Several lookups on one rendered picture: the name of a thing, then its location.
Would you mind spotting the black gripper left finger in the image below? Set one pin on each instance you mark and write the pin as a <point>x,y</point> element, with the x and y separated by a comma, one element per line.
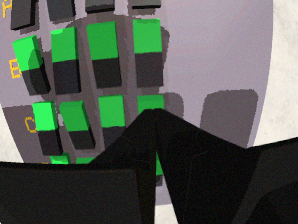
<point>118,187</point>

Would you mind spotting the grey switch panel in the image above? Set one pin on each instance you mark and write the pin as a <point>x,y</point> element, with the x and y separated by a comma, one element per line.
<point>74,74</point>

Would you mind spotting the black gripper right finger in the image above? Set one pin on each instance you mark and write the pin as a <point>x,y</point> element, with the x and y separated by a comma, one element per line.
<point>212,181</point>

